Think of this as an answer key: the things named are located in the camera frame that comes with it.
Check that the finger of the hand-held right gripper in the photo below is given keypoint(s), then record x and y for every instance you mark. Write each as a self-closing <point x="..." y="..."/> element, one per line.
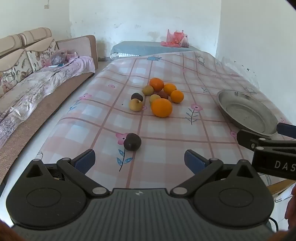
<point x="248" y="139"/>
<point x="286" y="130"/>

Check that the large orange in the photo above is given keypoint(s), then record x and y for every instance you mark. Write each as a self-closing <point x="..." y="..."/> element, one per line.
<point x="161" y="107"/>

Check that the floral sofa cushion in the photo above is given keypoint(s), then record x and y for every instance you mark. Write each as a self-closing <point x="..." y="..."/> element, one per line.
<point x="13" y="71"/>
<point x="39" y="58"/>

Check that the yellow pear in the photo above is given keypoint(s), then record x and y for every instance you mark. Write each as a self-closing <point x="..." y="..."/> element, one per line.
<point x="135" y="105"/>

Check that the pink plaid tablecloth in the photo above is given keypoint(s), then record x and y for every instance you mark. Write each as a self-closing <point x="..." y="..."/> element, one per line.
<point x="173" y="139"/>

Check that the red plastic bag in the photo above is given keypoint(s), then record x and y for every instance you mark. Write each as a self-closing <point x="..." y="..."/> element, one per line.
<point x="174" y="39"/>

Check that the yellow-green round fruit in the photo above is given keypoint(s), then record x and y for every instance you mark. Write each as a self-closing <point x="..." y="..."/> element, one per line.
<point x="147" y="90"/>

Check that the pink plastic bag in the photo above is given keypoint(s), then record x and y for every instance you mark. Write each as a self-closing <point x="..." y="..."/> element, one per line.
<point x="57" y="56"/>

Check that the blue booklet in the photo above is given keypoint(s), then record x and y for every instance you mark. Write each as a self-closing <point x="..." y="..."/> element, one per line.
<point x="56" y="65"/>

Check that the person's right hand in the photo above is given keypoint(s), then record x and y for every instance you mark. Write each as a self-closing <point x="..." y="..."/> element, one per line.
<point x="291" y="208"/>

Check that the dark purple passion fruit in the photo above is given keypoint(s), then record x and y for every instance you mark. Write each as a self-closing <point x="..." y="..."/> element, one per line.
<point x="137" y="96"/>
<point x="132" y="141"/>

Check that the wooden table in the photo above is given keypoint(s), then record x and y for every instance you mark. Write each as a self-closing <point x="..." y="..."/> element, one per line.
<point x="281" y="187"/>

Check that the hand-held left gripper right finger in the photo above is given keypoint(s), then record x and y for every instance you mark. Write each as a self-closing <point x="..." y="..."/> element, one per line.
<point x="193" y="160"/>

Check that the reddish-brown passion fruit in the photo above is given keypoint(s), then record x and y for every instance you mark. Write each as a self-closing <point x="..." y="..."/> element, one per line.
<point x="163" y="94"/>

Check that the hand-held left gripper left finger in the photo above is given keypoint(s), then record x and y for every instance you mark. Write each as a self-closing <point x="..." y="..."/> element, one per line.
<point x="89" y="158"/>

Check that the blue-grey fringed table cloth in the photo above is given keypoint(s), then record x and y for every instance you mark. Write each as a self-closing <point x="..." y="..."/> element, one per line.
<point x="138" y="47"/>

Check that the brown fabric sofa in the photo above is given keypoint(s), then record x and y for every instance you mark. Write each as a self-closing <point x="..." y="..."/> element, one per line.
<point x="34" y="120"/>

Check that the round metal plate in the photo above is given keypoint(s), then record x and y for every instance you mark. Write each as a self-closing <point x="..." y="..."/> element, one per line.
<point x="245" y="111"/>

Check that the pink floral sofa blanket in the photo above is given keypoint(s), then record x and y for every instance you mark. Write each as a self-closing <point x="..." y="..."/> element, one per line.
<point x="34" y="83"/>

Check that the small yellow round fruit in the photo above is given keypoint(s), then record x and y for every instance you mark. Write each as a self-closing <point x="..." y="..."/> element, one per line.
<point x="153" y="98"/>

